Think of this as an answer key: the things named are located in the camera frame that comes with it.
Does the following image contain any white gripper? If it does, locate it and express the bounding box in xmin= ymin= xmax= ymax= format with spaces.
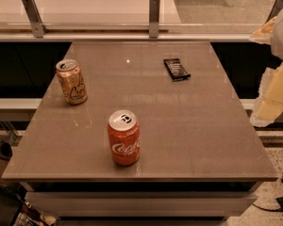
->
xmin=249 ymin=9 xmax=283 ymax=127

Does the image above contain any black rxbar chocolate bar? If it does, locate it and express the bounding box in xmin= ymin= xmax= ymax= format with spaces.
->
xmin=163 ymin=58 xmax=191 ymax=81

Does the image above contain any red coca-cola can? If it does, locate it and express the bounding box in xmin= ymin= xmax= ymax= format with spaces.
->
xmin=108 ymin=110 xmax=140 ymax=166

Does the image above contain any gold lacroix can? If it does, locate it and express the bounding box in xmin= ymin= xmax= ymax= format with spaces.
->
xmin=56 ymin=59 xmax=88 ymax=105

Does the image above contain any white drawer front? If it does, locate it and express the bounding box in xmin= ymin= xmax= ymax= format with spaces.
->
xmin=25 ymin=192 xmax=257 ymax=218

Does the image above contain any dark round bin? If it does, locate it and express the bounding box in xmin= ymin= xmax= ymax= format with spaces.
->
xmin=0 ymin=140 xmax=12 ymax=161

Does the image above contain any right metal rail bracket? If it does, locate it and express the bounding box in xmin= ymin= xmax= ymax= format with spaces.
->
xmin=267 ymin=0 xmax=283 ymax=21

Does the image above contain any metal rail bracket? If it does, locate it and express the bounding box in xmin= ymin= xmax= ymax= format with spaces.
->
xmin=267 ymin=0 xmax=283 ymax=21
xmin=22 ymin=0 xmax=47 ymax=38
xmin=149 ymin=0 xmax=160 ymax=39

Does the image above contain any middle metal rail bracket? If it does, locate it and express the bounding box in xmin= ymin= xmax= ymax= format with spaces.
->
xmin=149 ymin=0 xmax=160 ymax=39

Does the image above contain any left metal rail bracket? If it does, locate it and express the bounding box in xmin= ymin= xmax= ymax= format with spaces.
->
xmin=22 ymin=0 xmax=47 ymax=38

